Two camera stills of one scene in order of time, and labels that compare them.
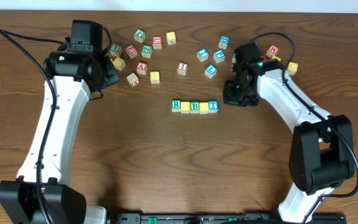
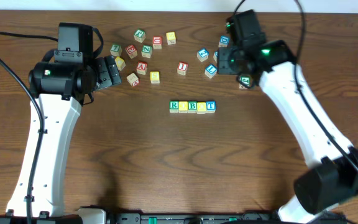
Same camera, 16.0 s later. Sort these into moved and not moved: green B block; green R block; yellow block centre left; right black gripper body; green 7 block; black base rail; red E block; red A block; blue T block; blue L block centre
Moved: blue T block; green R block; right black gripper body
Not moved: yellow block centre left; green 7 block; black base rail; blue L block centre; red A block; green B block; red E block
